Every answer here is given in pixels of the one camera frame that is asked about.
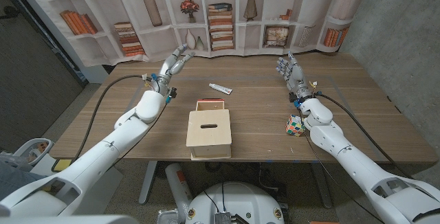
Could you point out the grey metal table leg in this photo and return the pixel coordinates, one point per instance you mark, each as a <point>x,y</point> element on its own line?
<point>322,186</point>
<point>148,182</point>

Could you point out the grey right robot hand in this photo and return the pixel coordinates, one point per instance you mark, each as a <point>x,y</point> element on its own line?
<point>295,76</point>

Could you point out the white toothpaste tube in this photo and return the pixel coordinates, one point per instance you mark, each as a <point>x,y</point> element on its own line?
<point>220,88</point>

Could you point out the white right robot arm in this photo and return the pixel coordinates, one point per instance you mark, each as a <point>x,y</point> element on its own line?
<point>343,152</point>

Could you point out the light wooden drawer box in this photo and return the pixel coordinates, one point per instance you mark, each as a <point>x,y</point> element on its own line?
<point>209,138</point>

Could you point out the multicolour rubik's cube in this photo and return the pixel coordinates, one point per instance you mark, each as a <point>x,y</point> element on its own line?
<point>294,126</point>

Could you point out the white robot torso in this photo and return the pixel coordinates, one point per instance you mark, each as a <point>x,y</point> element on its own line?
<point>235,200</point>

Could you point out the wooden drawer with red front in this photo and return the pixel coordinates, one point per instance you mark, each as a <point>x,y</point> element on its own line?
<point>210,105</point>

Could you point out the white cylinder with orange label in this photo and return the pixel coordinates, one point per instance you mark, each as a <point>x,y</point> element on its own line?
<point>178,186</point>

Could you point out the dark perforated partition panel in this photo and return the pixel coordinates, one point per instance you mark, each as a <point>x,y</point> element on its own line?
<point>31,79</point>

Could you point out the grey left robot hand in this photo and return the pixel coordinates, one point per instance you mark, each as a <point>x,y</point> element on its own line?
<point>168,73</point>

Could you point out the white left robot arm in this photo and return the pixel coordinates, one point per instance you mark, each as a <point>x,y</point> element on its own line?
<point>103,152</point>

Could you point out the printed bookshelf backdrop cloth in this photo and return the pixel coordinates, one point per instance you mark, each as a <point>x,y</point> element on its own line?
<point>240,35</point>

